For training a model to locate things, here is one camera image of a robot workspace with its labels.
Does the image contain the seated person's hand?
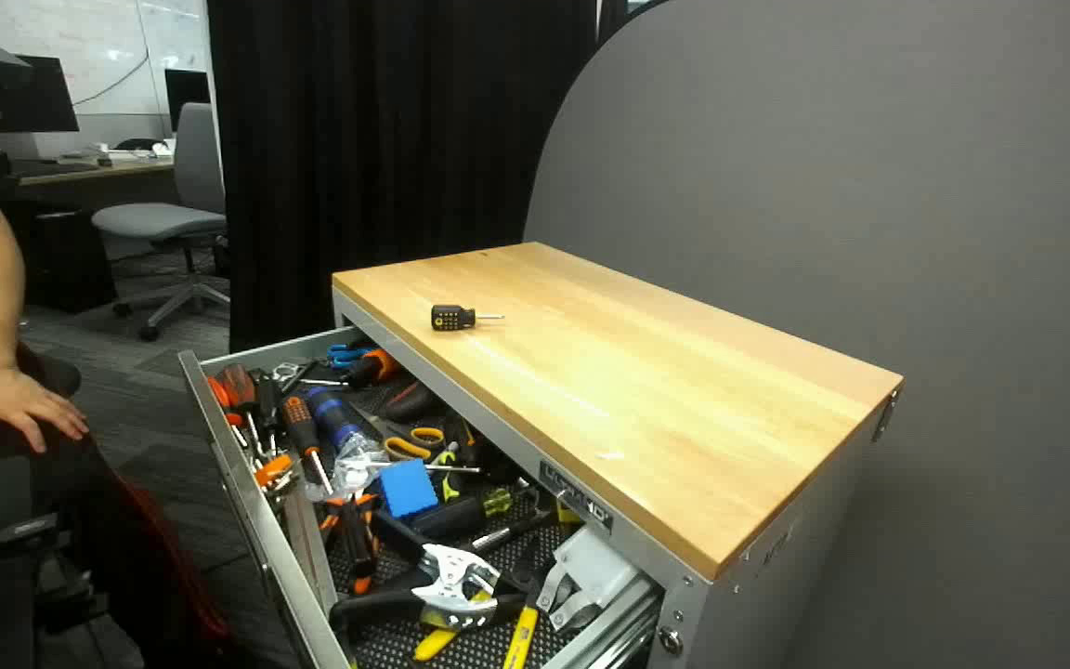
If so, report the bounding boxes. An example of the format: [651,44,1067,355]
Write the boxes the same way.
[0,366,90,453]

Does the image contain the grey tool drawer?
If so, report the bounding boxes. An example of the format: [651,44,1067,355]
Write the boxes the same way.
[179,327,654,669]

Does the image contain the black stubby screwdriver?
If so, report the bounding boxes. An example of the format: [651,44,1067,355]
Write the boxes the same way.
[431,303,503,329]

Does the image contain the orange black screwdriver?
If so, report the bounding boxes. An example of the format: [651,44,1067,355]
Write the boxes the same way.
[281,392,335,496]

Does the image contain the blue box in drawer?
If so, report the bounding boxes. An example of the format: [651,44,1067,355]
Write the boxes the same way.
[379,462,439,520]

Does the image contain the background wooden desk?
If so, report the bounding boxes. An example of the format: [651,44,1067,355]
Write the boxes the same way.
[11,157,173,213]

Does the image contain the grey office chair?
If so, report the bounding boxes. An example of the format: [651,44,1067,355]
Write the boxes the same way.
[91,99,225,341]

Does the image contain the black computer monitor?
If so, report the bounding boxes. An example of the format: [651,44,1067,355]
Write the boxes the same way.
[0,49,79,135]

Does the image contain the silver black clamp tool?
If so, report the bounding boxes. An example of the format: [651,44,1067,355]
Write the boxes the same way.
[417,541,503,628]

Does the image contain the grey cabinet with wooden top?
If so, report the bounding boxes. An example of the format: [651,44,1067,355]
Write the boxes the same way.
[331,241,904,669]

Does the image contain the blue handled screwdriver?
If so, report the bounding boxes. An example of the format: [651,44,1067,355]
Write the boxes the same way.
[301,385,375,463]

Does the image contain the orange handled pliers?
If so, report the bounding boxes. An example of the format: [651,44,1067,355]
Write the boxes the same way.
[319,496,379,594]

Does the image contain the yellow handled tool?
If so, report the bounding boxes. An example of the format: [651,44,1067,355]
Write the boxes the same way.
[503,605,539,669]

